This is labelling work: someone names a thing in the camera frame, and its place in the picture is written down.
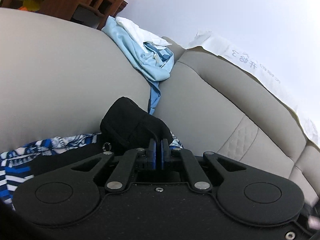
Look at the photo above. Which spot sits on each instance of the light blue garment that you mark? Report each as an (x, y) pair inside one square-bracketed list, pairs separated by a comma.
[(153, 62)]

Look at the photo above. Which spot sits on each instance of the blue white patterned cloth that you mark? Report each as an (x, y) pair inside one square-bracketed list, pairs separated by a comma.
[(20, 159)]

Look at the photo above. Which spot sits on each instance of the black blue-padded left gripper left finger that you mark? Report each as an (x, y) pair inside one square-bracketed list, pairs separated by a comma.
[(146, 157)]

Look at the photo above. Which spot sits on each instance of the yellow object on shelf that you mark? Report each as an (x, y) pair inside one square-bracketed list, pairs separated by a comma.
[(32, 5)]

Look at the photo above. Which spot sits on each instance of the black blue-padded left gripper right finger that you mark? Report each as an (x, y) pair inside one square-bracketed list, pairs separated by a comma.
[(168, 158)]

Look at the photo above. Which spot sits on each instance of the black pants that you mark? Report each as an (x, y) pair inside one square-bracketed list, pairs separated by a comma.
[(125, 126)]

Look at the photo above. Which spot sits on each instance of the white garment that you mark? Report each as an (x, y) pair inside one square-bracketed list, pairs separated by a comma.
[(140, 35)]

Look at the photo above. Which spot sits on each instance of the beige leather sofa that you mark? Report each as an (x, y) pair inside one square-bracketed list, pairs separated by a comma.
[(58, 79)]

